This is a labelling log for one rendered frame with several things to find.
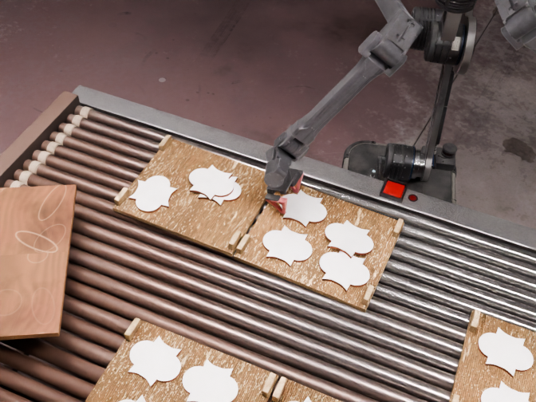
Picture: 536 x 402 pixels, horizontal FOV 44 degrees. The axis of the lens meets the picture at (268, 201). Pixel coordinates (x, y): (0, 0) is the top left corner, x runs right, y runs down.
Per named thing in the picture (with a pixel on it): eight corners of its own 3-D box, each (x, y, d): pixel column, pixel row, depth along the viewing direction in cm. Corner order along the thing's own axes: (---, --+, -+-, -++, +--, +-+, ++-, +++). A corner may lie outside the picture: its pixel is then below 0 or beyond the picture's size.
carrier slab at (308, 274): (283, 181, 218) (283, 178, 217) (403, 226, 208) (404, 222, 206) (234, 258, 197) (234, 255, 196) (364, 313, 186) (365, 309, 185)
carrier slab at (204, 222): (169, 140, 229) (169, 137, 228) (279, 179, 219) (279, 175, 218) (112, 210, 207) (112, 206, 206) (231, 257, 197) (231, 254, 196)
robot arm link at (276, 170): (309, 144, 195) (286, 128, 192) (307, 170, 187) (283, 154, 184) (283, 168, 202) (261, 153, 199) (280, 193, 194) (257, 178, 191)
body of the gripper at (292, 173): (300, 174, 205) (295, 155, 201) (285, 195, 199) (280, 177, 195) (281, 171, 208) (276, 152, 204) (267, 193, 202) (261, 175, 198)
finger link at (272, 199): (299, 204, 207) (293, 181, 201) (289, 220, 203) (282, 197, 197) (280, 201, 211) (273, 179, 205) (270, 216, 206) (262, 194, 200)
